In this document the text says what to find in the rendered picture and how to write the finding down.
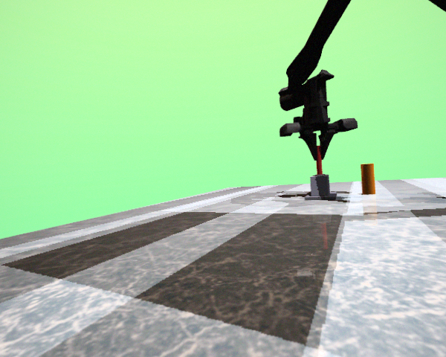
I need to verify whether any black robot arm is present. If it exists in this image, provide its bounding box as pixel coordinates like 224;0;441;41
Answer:
278;0;351;112

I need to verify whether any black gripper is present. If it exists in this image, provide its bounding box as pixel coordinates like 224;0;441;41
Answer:
279;98;358;161

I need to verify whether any orange-brown cylinder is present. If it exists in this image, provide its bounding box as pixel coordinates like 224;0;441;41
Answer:
361;164;375;194

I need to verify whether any red cylinder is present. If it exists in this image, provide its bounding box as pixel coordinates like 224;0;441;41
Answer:
316;146;323;175

